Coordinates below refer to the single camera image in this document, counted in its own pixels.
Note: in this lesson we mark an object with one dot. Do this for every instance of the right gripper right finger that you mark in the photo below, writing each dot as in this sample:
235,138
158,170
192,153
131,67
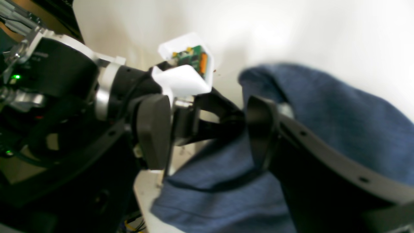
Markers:
325,191

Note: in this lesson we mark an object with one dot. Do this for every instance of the dark blue t-shirt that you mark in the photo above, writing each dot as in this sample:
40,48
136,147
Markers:
220,190

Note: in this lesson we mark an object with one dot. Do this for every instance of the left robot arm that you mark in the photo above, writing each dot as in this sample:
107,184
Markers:
62,102

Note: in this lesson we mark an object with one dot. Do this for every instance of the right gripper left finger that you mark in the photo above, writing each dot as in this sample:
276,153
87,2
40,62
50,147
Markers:
89,191

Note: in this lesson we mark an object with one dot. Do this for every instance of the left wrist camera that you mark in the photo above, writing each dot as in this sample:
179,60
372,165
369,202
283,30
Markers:
183,81

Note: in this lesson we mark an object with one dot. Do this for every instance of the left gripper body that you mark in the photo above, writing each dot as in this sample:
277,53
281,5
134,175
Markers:
157,116

